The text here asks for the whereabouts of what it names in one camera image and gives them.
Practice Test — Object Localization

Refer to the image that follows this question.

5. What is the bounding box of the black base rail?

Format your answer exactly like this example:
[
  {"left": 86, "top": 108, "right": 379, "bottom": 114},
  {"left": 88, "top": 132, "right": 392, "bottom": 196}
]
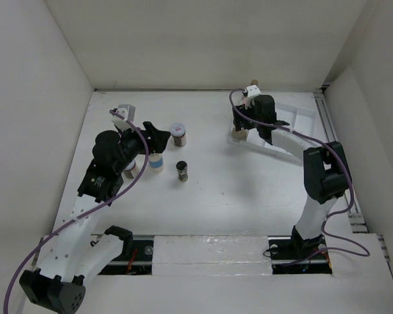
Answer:
[{"left": 101, "top": 235, "right": 332, "bottom": 277}]

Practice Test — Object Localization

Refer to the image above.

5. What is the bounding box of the black grinder cap jar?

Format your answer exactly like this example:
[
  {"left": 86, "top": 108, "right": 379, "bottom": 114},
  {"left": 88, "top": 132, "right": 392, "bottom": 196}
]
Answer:
[{"left": 231, "top": 128, "right": 248, "bottom": 141}]

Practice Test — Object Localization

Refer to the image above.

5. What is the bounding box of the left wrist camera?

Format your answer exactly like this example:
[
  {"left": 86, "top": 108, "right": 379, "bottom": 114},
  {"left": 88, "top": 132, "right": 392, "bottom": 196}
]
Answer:
[{"left": 111, "top": 104, "right": 136, "bottom": 131}]

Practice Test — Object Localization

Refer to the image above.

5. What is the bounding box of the silver lid jar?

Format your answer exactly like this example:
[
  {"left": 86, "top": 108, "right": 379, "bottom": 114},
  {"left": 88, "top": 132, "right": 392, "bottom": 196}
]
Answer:
[{"left": 123, "top": 160, "right": 140, "bottom": 179}]

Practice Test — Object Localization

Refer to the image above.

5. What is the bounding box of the blue label white bottle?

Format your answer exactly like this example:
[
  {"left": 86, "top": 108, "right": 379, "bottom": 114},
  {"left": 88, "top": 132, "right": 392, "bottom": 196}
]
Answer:
[{"left": 148, "top": 153, "right": 164, "bottom": 173}]

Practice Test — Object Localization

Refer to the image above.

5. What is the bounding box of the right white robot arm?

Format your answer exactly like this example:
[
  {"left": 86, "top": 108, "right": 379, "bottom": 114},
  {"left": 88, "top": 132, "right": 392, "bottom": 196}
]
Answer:
[{"left": 231, "top": 89, "right": 353, "bottom": 264}]

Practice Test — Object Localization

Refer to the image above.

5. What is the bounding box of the small black cap jar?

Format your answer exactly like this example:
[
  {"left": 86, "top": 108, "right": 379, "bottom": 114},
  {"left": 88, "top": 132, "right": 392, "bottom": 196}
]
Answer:
[{"left": 176, "top": 160, "right": 188, "bottom": 182}]

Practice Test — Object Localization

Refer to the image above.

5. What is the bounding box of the white lid spice jar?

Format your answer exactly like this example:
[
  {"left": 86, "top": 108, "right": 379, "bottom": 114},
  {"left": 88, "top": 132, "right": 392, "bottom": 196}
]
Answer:
[{"left": 170, "top": 122, "right": 187, "bottom": 147}]

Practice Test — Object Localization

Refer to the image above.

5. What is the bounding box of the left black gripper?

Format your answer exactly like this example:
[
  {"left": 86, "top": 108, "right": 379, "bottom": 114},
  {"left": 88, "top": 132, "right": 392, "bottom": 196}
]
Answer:
[{"left": 114, "top": 121, "right": 169, "bottom": 173}]

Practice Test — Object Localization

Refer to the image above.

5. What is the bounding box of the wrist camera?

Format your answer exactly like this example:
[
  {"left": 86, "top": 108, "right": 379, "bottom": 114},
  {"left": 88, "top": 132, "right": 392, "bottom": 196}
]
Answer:
[
  {"left": 111, "top": 104, "right": 136, "bottom": 131},
  {"left": 242, "top": 85, "right": 261, "bottom": 108}
]

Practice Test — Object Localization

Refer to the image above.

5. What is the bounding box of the white divided tray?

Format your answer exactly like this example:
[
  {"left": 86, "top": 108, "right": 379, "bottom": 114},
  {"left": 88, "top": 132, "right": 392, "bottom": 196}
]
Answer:
[{"left": 227, "top": 103, "right": 316, "bottom": 165}]

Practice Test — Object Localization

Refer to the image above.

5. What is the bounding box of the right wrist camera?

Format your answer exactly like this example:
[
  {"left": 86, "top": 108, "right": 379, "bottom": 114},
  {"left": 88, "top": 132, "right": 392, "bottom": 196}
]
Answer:
[{"left": 242, "top": 85, "right": 261, "bottom": 108}]

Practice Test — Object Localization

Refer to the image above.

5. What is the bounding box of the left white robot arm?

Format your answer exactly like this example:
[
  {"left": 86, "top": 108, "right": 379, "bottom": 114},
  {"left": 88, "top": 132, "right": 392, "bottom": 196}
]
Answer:
[{"left": 19, "top": 122, "right": 170, "bottom": 313}]

